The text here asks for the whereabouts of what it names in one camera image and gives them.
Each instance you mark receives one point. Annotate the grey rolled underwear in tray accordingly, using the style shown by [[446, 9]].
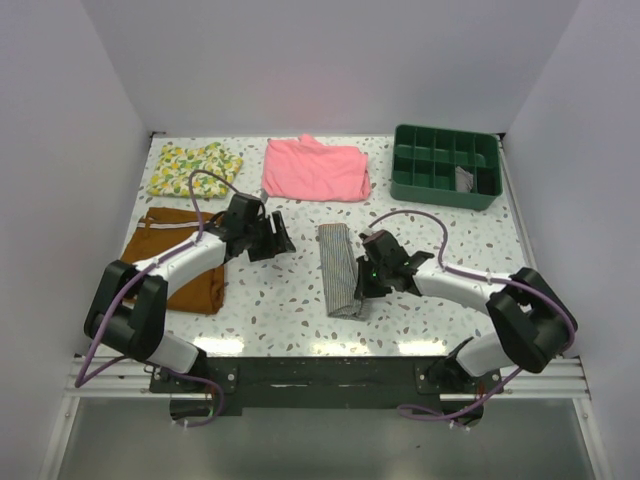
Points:
[[464, 180]]

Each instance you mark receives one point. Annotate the green compartment tray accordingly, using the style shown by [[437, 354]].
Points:
[[424, 160]]

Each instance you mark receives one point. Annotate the grey striped underwear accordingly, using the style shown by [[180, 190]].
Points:
[[339, 273]]

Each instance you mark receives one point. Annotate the lemon print folded cloth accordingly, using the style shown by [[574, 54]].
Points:
[[206, 172]]

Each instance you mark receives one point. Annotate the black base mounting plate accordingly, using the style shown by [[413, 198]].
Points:
[[212, 401]]

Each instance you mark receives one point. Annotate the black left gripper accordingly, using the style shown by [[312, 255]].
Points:
[[277, 243]]

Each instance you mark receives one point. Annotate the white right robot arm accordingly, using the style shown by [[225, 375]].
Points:
[[531, 325]]

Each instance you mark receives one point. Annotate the aluminium front rail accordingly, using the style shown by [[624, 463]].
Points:
[[540, 380]]

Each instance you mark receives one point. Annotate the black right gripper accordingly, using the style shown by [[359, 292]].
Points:
[[364, 290]]

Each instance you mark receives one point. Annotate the brown folded trousers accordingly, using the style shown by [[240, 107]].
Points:
[[162, 228]]

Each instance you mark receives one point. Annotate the pink folded shirt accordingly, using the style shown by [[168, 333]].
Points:
[[307, 170]]

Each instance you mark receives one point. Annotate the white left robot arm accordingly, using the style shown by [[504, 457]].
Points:
[[128, 311]]

